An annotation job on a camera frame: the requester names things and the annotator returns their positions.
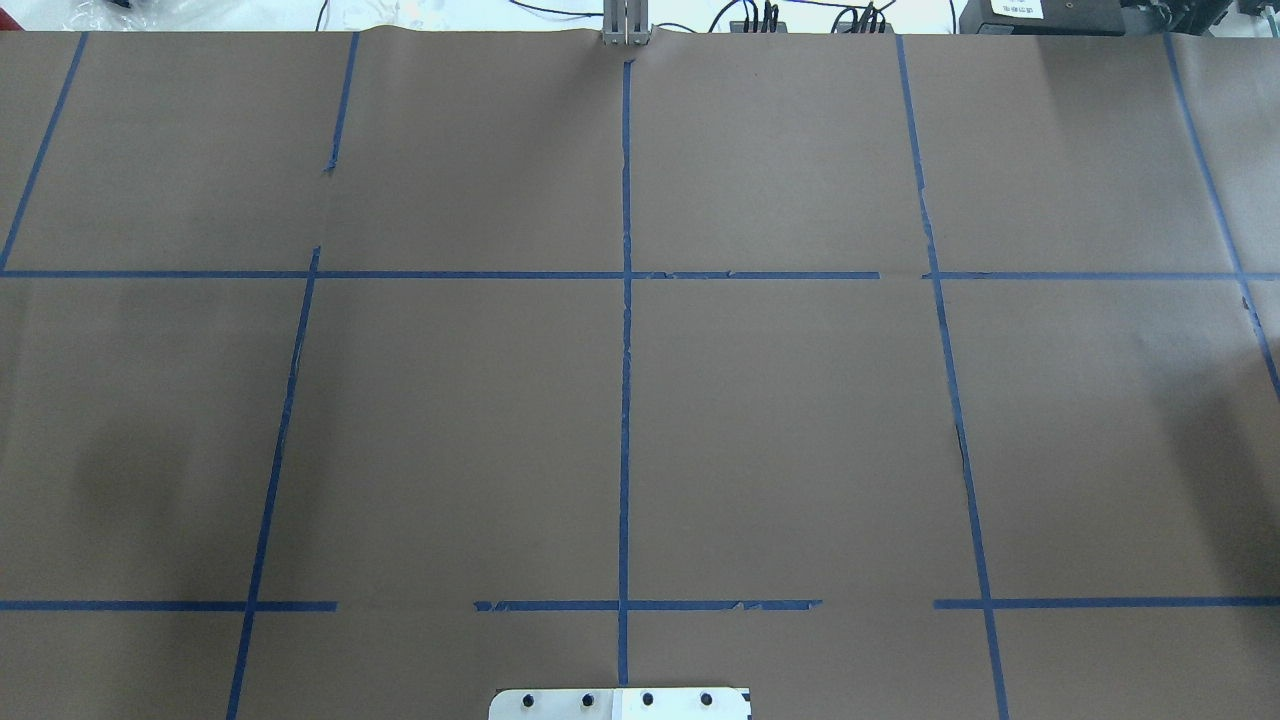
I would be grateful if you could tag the black power box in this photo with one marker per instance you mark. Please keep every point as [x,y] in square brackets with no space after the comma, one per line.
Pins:
[1069,18]

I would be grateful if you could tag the crumpled clear plastic bag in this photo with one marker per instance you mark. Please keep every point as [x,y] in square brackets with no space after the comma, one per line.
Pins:
[148,16]

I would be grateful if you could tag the aluminium frame post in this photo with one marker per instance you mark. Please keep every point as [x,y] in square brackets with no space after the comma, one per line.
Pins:
[626,23]

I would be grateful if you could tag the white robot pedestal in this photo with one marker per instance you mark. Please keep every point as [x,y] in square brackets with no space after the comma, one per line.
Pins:
[622,703]

